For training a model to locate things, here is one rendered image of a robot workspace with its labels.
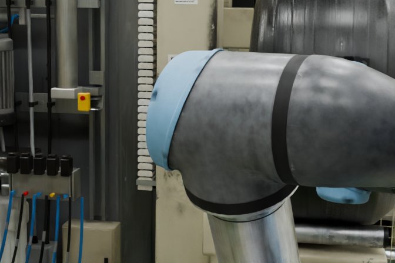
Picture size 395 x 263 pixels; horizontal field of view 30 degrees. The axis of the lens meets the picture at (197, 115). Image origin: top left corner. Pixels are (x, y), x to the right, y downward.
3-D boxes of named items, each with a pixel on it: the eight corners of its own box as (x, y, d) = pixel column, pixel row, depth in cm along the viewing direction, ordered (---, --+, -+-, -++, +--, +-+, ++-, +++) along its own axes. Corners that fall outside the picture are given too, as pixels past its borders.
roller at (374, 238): (218, 211, 156) (220, 223, 159) (216, 228, 153) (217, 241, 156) (388, 221, 150) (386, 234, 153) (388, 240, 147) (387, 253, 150)
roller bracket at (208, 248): (201, 256, 151) (202, 210, 150) (227, 206, 190) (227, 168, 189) (217, 258, 151) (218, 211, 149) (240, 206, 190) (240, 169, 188)
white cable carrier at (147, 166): (137, 189, 165) (137, -27, 158) (142, 184, 170) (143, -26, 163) (156, 191, 164) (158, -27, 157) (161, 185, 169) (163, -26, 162)
